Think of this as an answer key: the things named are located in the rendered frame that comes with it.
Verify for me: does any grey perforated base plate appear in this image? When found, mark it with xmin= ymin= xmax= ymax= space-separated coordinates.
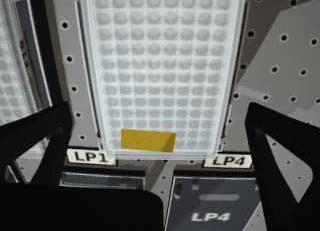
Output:
xmin=45 ymin=0 xmax=320 ymax=225

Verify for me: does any pale grey plate lid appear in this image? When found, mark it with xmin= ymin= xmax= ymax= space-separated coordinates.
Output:
xmin=59 ymin=178 xmax=136 ymax=188

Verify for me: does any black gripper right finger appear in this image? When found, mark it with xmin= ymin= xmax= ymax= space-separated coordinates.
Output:
xmin=245 ymin=102 xmax=320 ymax=231

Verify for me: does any clear plastic microplate lid with yellow tape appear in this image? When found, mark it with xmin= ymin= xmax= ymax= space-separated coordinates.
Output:
xmin=0 ymin=0 xmax=47 ymax=159
xmin=80 ymin=0 xmax=246 ymax=160

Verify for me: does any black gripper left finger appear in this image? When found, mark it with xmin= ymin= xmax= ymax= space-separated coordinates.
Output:
xmin=0 ymin=102 xmax=73 ymax=186

